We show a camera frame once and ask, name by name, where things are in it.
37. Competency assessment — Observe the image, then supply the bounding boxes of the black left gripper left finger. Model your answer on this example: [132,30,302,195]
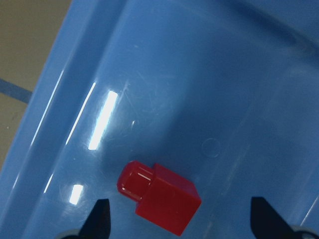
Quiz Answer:
[78,199,111,239]

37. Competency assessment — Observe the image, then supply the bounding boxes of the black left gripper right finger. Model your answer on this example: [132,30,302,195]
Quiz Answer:
[250,197,295,239]

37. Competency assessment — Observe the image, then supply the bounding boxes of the red block with round peg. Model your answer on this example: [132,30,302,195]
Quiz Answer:
[117,161,201,236]

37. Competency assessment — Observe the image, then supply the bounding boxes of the blue plastic tray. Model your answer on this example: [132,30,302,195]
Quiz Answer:
[0,0,319,239]

